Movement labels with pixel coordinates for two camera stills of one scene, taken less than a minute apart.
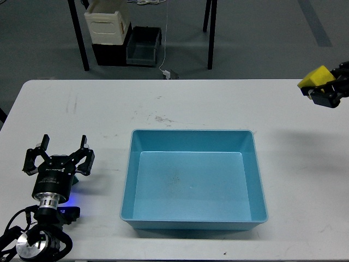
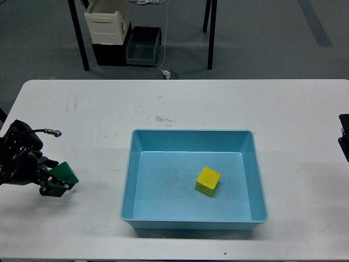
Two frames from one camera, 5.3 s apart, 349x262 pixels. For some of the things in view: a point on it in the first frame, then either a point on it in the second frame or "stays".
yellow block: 321,76 → 208,180
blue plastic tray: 193,180 stays
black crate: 112,54 stays
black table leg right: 212,33 stays
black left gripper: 56,178 → 25,171
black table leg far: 206,15 stays
